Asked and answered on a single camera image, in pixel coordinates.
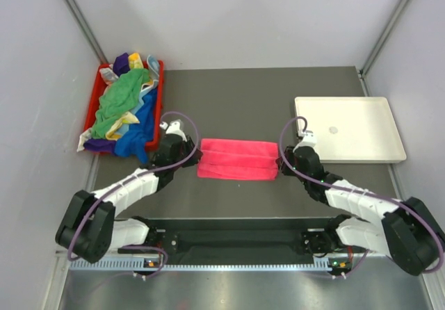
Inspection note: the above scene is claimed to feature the pink towel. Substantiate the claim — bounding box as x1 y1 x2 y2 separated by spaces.
197 138 279 181

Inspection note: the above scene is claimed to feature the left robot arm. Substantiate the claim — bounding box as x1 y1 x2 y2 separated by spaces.
55 133 202 263

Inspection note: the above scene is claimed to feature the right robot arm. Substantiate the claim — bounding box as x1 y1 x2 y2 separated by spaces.
277 146 444 276

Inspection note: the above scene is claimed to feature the blue towel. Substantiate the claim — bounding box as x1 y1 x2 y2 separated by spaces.
114 88 158 163

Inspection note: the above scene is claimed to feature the white plastic tray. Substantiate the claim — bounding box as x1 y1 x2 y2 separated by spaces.
295 97 407 163

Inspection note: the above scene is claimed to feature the green towel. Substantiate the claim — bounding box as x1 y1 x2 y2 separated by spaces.
91 68 150 139

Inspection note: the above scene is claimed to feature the purple towel front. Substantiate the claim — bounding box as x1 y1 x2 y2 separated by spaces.
83 138 116 154

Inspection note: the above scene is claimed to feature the purple towel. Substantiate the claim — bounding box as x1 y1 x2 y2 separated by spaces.
83 138 116 154
113 53 130 76

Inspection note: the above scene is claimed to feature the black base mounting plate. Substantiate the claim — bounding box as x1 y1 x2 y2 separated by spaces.
127 218 347 266

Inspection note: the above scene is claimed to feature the yellow patterned towel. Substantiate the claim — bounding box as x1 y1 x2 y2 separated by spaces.
128 52 144 70

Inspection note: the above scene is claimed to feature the white patterned towel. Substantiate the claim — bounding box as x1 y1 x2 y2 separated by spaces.
99 67 119 85

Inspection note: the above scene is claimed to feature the red plastic bin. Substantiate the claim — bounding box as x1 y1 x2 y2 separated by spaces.
83 60 165 152

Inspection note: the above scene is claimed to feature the purple towel back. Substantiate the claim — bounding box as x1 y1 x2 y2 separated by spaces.
113 53 130 76

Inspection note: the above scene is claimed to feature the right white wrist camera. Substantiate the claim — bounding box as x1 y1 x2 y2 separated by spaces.
296 130 318 148

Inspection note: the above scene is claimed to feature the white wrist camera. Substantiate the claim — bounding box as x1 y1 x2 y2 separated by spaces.
296 130 318 148
159 120 187 141

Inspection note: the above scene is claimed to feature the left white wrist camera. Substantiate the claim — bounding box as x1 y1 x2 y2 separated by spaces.
159 120 187 141

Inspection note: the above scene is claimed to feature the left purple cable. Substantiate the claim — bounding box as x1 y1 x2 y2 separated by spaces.
66 111 200 279

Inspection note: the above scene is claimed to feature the purple cable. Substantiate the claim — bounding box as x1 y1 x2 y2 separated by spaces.
279 115 445 279
66 111 200 279

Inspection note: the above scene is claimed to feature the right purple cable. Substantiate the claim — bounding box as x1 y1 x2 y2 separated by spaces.
279 115 445 279

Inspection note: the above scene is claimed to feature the aluminium frame rail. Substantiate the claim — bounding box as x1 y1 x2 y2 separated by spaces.
55 228 435 279

